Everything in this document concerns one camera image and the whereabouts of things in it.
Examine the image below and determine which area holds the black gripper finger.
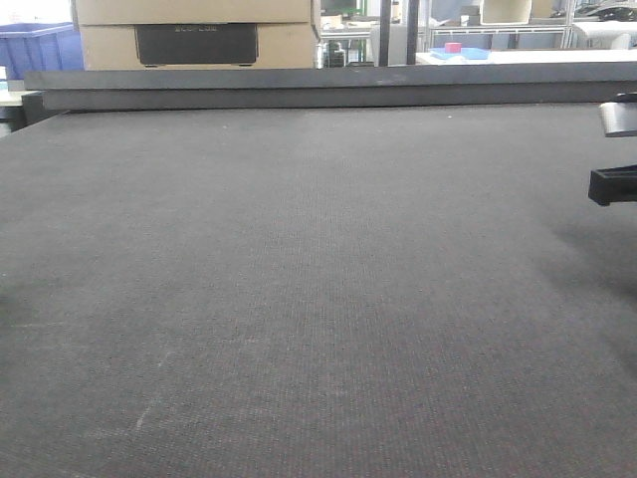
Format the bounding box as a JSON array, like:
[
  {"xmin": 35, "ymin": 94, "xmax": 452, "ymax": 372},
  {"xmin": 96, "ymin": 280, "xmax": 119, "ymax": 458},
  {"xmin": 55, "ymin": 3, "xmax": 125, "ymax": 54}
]
[
  {"xmin": 599, "ymin": 102, "xmax": 637, "ymax": 137},
  {"xmin": 588, "ymin": 164, "xmax": 637, "ymax": 206}
]

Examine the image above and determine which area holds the red block on tray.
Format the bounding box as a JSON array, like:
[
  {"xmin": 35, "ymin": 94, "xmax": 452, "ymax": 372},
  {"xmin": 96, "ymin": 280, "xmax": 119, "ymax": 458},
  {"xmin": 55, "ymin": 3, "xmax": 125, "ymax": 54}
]
[{"xmin": 444, "ymin": 42, "xmax": 462, "ymax": 54}]

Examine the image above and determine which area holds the blue storage bin far left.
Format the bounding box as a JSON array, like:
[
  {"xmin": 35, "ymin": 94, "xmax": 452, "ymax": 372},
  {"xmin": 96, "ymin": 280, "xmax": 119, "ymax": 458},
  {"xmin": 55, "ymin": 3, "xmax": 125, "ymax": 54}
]
[{"xmin": 1, "ymin": 22, "xmax": 84, "ymax": 80}]

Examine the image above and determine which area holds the white table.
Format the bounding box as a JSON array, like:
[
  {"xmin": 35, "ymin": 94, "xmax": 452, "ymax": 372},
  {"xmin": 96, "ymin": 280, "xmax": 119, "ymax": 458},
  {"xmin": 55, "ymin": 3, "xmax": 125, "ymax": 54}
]
[{"xmin": 416, "ymin": 49, "xmax": 636, "ymax": 66}]

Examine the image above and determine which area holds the flat blue tray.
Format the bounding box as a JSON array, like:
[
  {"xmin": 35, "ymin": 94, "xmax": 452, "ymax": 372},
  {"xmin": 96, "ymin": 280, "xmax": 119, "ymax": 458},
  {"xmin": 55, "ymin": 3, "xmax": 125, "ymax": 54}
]
[{"xmin": 429, "ymin": 47, "xmax": 491, "ymax": 61}]

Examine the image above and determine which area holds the white plastic tub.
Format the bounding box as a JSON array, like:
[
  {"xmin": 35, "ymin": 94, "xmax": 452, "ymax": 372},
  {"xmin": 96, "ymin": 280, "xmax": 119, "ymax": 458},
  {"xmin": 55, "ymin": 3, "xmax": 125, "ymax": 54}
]
[{"xmin": 480, "ymin": 0, "xmax": 532, "ymax": 26}]

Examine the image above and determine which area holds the large cardboard box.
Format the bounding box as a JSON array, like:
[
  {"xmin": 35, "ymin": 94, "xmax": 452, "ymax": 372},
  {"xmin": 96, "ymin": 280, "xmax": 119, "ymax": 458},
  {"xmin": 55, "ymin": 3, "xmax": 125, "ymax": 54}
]
[{"xmin": 74, "ymin": 0, "xmax": 320, "ymax": 71}]

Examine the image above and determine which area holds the dark conveyor side rail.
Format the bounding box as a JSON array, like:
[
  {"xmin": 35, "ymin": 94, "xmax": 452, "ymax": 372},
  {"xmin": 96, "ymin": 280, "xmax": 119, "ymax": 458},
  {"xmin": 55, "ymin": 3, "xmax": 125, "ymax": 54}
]
[{"xmin": 24, "ymin": 62, "xmax": 636, "ymax": 112}]

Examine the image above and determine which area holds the black vertical post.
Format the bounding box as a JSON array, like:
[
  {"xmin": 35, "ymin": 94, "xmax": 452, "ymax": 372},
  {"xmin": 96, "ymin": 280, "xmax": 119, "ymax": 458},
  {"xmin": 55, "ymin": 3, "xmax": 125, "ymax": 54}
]
[{"xmin": 406, "ymin": 0, "xmax": 420, "ymax": 66}]

